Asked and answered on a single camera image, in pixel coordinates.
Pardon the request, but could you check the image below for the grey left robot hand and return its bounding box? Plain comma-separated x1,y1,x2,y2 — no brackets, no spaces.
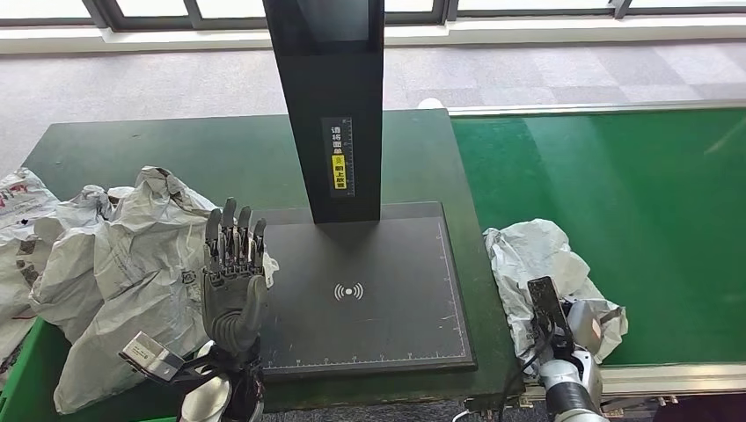
201,198,270,358

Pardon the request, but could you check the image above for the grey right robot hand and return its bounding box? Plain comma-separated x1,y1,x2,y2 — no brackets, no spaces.
559,296,607,353

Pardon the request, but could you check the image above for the pale parcel bag brown edge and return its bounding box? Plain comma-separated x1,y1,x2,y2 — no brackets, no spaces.
53,165,281,416

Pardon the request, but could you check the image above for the pale printed parcel bag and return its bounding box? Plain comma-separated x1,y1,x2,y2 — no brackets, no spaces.
483,218,629,374

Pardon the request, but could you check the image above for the grey parcel bag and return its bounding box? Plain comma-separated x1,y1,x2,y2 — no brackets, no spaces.
29,185,135,345

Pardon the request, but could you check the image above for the green conveyor belt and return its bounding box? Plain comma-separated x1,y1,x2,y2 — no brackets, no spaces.
451,107,746,367

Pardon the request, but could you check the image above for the black inbound scanner machine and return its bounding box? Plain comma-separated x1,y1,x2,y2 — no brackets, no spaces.
256,0,478,382

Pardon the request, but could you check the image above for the dark machine screen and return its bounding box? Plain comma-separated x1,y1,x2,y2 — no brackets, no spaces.
296,0,371,42

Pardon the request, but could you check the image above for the dark green table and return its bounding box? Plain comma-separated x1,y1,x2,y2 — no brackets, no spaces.
23,109,523,411

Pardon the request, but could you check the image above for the black yellow ruler label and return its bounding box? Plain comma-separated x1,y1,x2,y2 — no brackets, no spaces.
321,116,355,200

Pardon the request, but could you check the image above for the green plastic crate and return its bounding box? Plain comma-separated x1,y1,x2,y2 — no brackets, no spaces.
0,316,176,422

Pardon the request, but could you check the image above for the white bag red print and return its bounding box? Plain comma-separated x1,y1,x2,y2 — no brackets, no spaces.
0,167,60,380

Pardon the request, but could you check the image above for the black right camera bracket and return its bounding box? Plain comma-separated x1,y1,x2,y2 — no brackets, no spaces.
527,276,566,351

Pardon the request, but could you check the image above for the black camera bracket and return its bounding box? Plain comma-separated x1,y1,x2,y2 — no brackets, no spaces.
527,276,566,351
169,349,234,386

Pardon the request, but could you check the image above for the black left camera bracket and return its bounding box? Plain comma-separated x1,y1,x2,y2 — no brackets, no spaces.
169,349,234,386

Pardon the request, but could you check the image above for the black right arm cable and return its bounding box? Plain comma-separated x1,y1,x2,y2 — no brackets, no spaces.
498,331,555,422

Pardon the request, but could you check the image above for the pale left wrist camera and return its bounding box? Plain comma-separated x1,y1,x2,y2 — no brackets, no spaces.
118,331,185,384

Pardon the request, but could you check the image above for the dark window frame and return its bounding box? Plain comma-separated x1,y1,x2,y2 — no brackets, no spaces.
0,0,746,33

